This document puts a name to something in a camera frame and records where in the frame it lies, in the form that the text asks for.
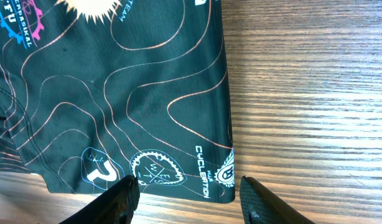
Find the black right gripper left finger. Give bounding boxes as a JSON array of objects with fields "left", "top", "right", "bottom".
[{"left": 60, "top": 175, "right": 140, "bottom": 224}]

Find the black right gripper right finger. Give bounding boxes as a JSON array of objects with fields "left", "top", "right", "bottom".
[{"left": 240, "top": 176, "right": 314, "bottom": 224}]

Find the black orange-patterned cycling jersey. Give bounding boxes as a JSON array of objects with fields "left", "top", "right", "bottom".
[{"left": 0, "top": 0, "right": 235, "bottom": 203}]

